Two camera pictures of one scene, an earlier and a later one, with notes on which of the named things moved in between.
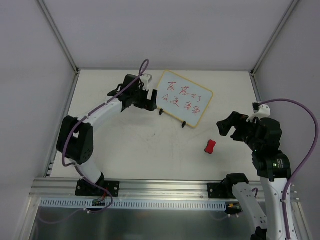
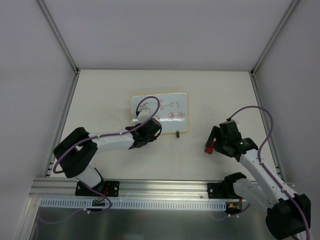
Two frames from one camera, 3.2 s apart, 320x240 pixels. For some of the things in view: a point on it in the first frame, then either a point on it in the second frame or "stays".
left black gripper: (145, 99) -> (152, 127)
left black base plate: (83, 188) stays
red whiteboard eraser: (209, 148) stays
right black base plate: (219, 190) stays
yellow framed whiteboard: (182, 99) -> (170, 110)
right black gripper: (238, 126) -> (216, 139)
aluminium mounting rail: (133, 189) stays
